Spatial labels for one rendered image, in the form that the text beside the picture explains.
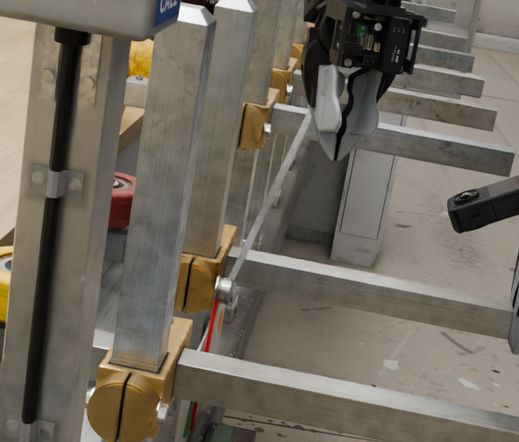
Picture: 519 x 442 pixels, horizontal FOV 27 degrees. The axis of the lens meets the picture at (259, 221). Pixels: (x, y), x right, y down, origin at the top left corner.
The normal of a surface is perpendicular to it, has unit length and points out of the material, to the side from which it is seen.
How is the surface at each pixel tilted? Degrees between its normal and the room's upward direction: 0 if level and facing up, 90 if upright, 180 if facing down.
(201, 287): 90
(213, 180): 90
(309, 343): 0
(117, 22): 90
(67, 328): 90
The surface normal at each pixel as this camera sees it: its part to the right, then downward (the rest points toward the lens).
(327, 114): -0.97, -0.03
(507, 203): -0.12, 0.32
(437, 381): 0.16, -0.94
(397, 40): 0.22, 0.32
